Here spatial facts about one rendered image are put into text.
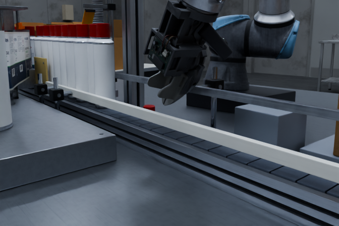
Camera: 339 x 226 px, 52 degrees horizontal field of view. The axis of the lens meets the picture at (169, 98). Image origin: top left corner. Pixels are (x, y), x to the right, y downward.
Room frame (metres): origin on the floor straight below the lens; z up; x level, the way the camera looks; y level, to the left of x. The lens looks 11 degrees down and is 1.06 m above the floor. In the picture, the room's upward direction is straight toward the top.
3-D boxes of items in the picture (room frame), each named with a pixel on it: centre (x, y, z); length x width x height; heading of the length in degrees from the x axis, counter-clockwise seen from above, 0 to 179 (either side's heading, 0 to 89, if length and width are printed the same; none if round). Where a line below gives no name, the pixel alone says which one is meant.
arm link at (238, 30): (1.14, -0.20, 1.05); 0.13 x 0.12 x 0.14; 66
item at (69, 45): (0.98, 0.27, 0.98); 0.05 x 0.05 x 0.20
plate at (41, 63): (1.11, 0.41, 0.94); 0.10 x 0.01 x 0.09; 40
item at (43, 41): (1.15, 0.39, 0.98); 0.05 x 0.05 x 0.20
